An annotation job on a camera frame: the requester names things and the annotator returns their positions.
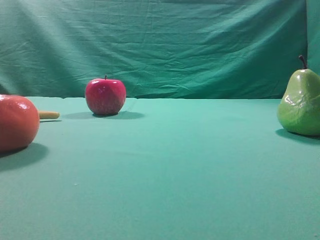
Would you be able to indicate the green pear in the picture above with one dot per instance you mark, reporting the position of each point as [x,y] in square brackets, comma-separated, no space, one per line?
[299,108]

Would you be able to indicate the red apple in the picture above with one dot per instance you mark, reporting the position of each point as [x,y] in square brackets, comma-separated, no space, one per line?
[105,97]

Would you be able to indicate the green backdrop cloth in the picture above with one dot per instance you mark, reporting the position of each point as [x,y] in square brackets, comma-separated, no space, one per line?
[189,49]

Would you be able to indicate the yellow banana tip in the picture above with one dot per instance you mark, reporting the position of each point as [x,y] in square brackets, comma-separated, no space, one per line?
[48,115]

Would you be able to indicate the orange-red round fruit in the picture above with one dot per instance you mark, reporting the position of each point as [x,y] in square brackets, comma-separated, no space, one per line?
[19,122]

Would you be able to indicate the green side cloth panel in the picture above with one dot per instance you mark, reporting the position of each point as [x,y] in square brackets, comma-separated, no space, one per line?
[313,35]

